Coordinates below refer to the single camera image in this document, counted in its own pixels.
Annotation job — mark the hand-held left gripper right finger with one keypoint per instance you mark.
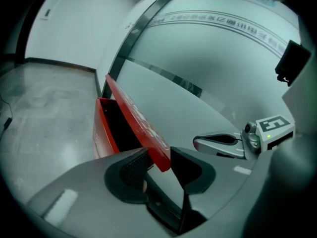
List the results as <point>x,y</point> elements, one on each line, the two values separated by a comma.
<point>213,182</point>

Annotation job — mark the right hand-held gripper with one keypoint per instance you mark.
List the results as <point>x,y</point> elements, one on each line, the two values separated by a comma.
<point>272,133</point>

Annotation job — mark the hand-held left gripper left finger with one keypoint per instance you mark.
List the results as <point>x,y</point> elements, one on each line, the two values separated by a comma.
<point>81,190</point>

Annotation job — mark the red box lid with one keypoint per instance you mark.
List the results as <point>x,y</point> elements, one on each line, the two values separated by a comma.
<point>138,123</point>

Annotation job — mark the red fire equipment box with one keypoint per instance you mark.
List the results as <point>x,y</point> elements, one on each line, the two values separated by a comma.
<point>98,133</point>

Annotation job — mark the black monitor screen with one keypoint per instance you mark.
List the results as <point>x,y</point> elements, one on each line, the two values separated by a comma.
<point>292,62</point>

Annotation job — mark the wall socket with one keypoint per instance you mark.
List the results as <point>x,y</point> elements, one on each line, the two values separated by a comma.
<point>47,13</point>

